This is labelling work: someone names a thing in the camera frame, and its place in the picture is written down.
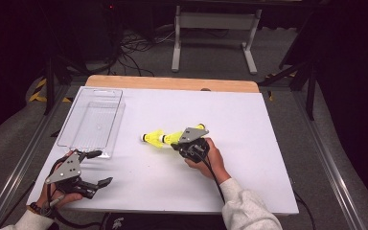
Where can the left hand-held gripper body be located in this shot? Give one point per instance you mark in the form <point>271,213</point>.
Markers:
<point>65,171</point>

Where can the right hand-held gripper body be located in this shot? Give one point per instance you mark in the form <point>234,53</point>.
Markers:
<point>191,135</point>

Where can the yellow shuttlecock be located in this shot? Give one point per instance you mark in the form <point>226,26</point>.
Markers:
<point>154,138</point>
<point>200,126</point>
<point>172,137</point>

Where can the clear plastic tray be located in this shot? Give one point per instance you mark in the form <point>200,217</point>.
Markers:
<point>92,121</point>

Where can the person's left hand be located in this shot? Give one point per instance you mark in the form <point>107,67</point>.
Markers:
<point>60,199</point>

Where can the person's right hand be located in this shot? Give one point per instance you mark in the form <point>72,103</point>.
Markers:
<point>215,164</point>

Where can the white table mat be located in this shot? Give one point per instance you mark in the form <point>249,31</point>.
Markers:
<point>179,108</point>

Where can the person's black clothing white logo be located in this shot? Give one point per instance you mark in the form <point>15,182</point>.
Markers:
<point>166,222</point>

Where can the black tripod stand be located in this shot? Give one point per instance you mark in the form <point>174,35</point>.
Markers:
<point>310,92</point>
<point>49,86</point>

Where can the yellow black floor tape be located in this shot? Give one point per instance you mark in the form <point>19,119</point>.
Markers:
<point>38,92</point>

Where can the white metal stand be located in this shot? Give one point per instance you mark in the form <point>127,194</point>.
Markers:
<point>215,20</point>

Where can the aluminium floor rail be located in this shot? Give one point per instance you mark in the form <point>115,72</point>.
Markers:
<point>16,172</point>
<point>329,159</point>

